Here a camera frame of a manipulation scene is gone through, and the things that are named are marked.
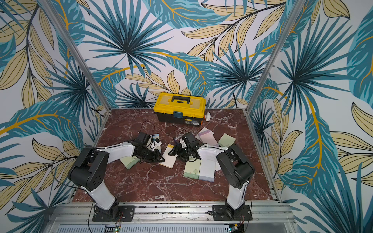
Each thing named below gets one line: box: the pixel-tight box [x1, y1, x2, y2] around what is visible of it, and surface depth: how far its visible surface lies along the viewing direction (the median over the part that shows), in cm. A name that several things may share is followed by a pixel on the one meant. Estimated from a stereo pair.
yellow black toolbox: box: [153, 92, 207, 127], surface depth 102 cm
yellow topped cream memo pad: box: [159, 144, 179, 169], surface depth 91 cm
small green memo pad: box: [119, 155, 141, 170], surface depth 91 cm
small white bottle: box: [205, 112, 212, 122], surface depth 112 cm
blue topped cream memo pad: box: [148, 133, 163, 154], surface depth 89 cm
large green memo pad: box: [183, 158, 202, 180], surface depth 88 cm
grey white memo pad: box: [198, 159, 216, 183], surface depth 88 cm
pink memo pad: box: [198, 130, 220, 147], surface depth 105 cm
